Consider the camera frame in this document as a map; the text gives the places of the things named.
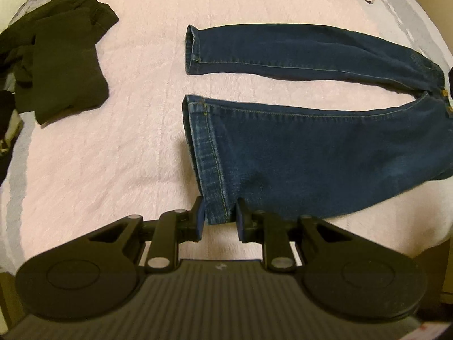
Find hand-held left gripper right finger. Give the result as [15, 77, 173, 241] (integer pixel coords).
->
[236, 198, 357, 272]

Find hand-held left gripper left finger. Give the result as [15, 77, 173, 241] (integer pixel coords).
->
[86, 197, 206, 274]

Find blue denim pants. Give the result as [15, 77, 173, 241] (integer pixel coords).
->
[181, 24, 453, 226]

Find black garment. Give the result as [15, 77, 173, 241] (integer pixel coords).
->
[0, 0, 119, 125]

